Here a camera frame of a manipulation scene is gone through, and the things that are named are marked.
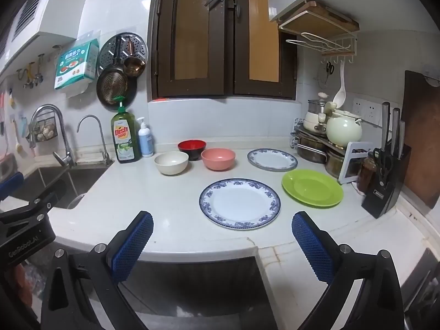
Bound hanging dark frying pan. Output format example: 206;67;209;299
96;46;128;108

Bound cream ceramic pot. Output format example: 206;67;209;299
326;110;362;147

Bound large blue floral plate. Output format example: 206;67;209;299
198;178;281;230

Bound tall chrome faucet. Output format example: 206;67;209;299
28;104;76;168

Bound black scissors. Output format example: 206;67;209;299
326;61;335;76

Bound red and black bowl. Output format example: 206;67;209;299
177;139;207;161

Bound paper towel pack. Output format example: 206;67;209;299
54;39;99;98

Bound chili sauce glass jar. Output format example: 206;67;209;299
356;156;377;194

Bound copper small pan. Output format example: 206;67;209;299
123;39;145;78

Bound black knife block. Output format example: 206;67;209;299
362;101;411;219

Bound green dish soap bottle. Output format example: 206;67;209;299
111;96;141;164

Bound steel pot lower right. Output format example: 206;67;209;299
325;150;362;178

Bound wooden cutting board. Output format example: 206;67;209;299
402;70;439;209

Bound small blue floral plate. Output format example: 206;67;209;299
247;148;298;172

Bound green plastic plate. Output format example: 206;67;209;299
281;169;344;209

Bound small cream lidded pot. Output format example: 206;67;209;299
303;92;328;135

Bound pink bowl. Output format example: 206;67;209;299
201;147;236;171

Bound white ladle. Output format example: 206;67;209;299
333;60;346;109

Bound cream white bowl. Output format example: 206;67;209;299
154;151;189;176

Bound kitchen sink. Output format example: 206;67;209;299
1;164;109;212

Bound steel pot lower left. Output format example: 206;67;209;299
294;135;328;164

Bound steel pot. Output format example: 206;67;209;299
325;150;362;178
294;135;328;164

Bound white hanging shelf rack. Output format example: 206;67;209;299
279;1;360;63

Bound blue hand soap bottle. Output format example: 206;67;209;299
137;117;154;157

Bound dark wooden window frame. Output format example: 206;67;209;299
151;0;297;100

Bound white wall socket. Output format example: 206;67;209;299
352;98;382;126

